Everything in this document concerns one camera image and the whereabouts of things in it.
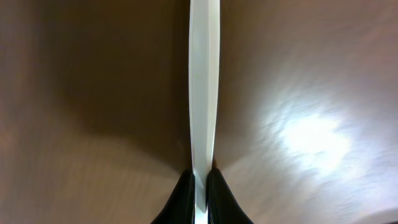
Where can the white plastic spoon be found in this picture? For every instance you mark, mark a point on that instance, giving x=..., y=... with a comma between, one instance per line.
x=203, y=83

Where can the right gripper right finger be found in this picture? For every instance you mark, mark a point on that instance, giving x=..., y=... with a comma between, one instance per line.
x=222, y=205

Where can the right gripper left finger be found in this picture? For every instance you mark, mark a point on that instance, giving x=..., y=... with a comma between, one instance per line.
x=180, y=207

